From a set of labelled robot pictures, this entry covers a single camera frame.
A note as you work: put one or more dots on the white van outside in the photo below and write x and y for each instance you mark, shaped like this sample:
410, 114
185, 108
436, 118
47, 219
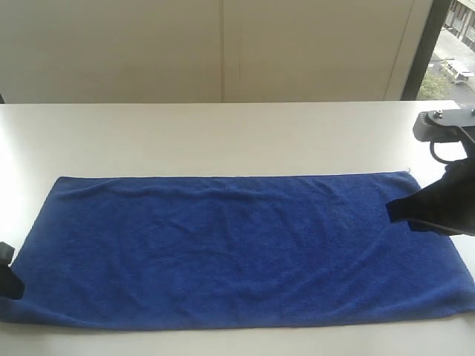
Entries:
458, 72

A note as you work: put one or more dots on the blue microfiber towel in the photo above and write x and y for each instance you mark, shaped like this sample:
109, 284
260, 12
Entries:
160, 253

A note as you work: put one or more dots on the dark window frame post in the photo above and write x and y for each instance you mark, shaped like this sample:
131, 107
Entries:
427, 43

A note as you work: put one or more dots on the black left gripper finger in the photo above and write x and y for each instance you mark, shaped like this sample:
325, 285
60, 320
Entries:
11, 286

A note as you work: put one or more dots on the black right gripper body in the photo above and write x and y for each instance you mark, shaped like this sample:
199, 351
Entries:
449, 126

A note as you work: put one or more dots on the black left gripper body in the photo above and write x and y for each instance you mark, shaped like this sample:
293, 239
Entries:
6, 254

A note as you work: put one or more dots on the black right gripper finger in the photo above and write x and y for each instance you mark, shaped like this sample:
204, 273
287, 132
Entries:
448, 200
421, 226

